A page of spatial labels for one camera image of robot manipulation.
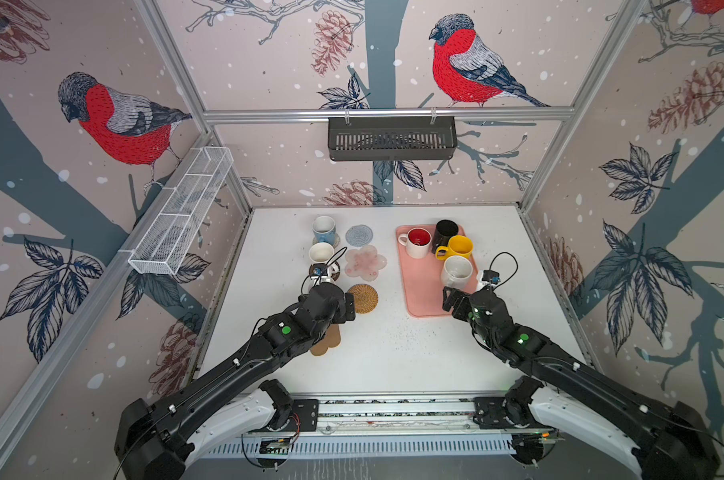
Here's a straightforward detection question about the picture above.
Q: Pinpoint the rattan woven round coaster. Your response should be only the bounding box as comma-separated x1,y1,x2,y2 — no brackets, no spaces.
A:
348,284,379,314

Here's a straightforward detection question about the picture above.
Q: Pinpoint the pink flower resin coaster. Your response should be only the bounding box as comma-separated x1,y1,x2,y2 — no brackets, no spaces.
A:
343,245,387,282

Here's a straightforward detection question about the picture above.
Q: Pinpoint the pink rectangular tray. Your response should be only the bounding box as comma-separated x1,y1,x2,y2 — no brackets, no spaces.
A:
396,223,478,318

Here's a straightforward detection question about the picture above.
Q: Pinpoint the blue woven round coaster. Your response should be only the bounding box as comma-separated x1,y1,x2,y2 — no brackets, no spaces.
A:
345,224,374,248

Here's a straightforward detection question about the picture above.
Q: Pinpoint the yellow mug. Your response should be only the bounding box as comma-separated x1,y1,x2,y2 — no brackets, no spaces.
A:
435,235,474,261

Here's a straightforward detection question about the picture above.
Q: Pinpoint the light blue mug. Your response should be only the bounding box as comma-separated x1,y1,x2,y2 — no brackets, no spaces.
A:
312,215,337,246

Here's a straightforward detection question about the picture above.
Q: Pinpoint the white mug red inside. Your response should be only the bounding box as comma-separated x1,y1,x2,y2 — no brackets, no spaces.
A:
398,227,432,259

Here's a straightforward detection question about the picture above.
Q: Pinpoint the dark brown scratched round coaster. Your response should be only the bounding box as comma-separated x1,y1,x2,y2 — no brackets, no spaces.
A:
330,263,340,283

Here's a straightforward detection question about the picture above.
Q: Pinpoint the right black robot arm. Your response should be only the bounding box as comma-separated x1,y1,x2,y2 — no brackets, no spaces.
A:
442,286,721,479

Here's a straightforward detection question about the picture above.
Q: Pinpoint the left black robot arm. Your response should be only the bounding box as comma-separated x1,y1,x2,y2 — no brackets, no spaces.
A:
114,283,356,479

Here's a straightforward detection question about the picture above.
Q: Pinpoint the black mug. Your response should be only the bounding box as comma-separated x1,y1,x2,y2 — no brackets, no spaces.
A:
432,219,459,253

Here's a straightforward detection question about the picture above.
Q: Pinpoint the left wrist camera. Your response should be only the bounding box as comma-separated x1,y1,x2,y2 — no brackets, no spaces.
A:
309,263,334,285

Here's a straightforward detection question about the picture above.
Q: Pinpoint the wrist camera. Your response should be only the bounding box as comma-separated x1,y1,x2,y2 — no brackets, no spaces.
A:
481,269,501,288
309,263,334,285

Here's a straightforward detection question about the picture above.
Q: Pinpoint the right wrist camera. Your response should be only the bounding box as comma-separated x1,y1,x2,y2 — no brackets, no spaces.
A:
481,269,501,288

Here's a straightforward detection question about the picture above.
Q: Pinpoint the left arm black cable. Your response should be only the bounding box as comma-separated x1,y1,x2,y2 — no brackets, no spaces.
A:
301,245,349,295

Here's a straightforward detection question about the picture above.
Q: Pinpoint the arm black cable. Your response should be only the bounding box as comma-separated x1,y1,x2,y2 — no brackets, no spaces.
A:
487,251,519,286
301,245,349,295

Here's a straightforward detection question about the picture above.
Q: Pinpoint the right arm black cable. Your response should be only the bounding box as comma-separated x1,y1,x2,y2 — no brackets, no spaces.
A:
487,251,519,286

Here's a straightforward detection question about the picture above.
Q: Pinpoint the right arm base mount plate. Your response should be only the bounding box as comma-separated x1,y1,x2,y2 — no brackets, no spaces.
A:
472,396,555,431

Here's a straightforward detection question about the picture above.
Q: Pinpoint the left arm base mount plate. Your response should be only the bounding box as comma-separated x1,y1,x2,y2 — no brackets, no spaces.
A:
268,399,319,433

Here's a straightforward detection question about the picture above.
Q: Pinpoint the aluminium front rail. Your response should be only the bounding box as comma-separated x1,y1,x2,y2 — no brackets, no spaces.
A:
148,391,648,437

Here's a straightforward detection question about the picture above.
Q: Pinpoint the black hanging wire basket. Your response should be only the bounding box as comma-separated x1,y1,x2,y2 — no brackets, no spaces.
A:
328,117,457,161

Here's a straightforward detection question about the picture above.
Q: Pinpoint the white mesh wire shelf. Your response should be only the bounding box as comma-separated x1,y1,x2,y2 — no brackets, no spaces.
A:
128,146,233,275

